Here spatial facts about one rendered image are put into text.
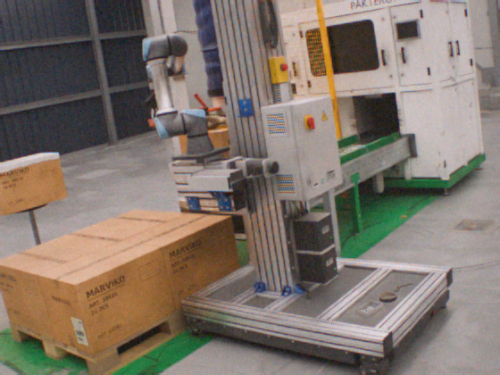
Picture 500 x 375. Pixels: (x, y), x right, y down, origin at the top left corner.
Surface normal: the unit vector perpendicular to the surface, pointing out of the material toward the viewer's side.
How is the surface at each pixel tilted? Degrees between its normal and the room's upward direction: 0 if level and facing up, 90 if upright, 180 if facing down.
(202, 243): 90
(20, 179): 90
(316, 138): 90
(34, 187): 90
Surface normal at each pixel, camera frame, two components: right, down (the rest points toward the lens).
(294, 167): -0.63, 0.26
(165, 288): 0.76, 0.01
